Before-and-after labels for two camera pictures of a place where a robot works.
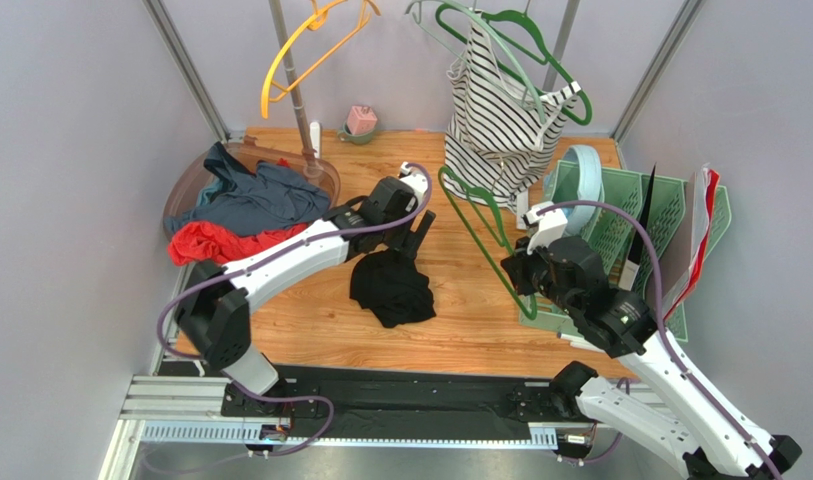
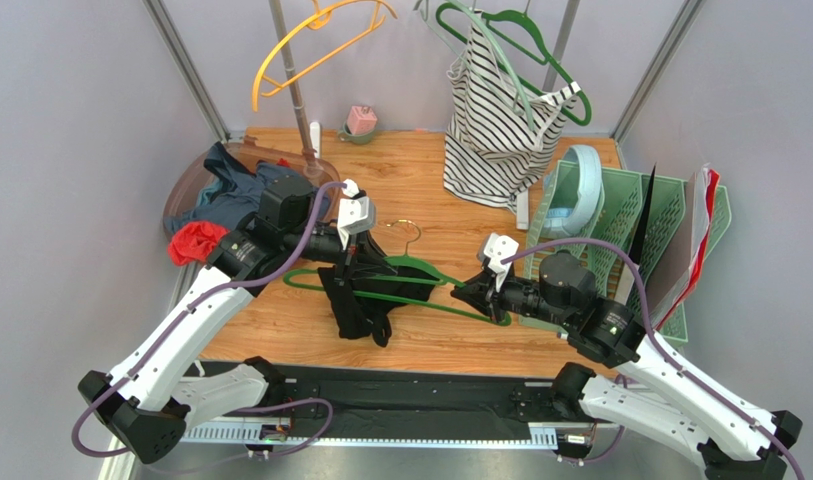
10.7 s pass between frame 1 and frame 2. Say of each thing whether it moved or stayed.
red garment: stayed
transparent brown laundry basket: stayed
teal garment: stayed
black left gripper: moved
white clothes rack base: stayed
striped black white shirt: stayed
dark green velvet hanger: moved
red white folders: stayed
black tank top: moved
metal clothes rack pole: stayed
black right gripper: moved
